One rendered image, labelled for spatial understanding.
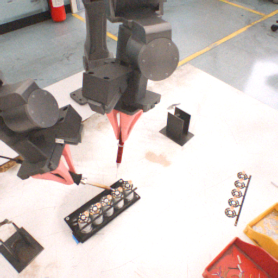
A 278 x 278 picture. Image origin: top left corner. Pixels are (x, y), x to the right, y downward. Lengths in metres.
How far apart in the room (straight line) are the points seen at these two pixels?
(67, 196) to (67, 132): 0.26
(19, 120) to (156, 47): 0.22
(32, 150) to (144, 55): 0.24
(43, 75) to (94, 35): 1.75
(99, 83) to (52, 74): 2.11
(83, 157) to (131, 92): 0.34
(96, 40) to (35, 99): 0.39
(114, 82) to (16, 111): 0.15
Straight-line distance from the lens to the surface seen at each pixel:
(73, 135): 0.46
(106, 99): 0.39
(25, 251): 0.64
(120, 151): 0.54
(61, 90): 0.98
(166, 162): 0.73
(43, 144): 0.50
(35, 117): 0.42
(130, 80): 0.44
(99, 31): 0.76
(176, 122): 0.75
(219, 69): 2.54
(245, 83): 2.43
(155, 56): 0.38
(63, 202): 0.68
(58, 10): 3.26
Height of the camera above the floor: 1.32
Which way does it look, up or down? 47 degrees down
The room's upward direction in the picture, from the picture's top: straight up
